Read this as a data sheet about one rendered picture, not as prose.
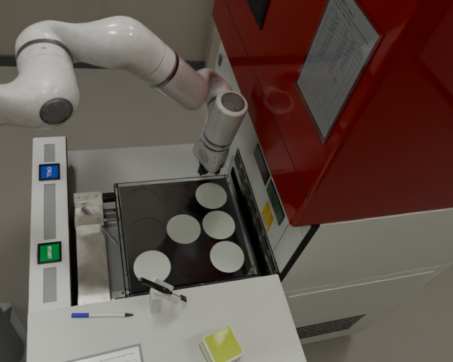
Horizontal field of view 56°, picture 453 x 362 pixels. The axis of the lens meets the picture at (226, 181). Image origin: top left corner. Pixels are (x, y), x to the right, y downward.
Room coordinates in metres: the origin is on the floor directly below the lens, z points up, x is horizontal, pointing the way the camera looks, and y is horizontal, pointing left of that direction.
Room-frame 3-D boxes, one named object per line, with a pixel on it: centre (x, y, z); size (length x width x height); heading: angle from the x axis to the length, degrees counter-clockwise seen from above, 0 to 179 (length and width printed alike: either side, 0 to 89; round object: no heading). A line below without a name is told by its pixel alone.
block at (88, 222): (0.58, 0.34, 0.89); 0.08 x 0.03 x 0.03; 117
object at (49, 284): (0.54, 0.43, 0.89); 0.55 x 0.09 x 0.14; 27
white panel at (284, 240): (0.92, -0.03, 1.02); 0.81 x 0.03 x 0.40; 27
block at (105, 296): (0.37, 0.23, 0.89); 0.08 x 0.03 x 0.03; 117
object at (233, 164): (0.76, -0.10, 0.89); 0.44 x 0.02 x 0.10; 27
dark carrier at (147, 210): (0.65, 0.08, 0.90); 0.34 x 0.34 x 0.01; 27
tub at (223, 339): (0.31, -0.10, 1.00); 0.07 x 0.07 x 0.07; 42
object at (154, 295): (0.38, 0.07, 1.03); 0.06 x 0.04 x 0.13; 117
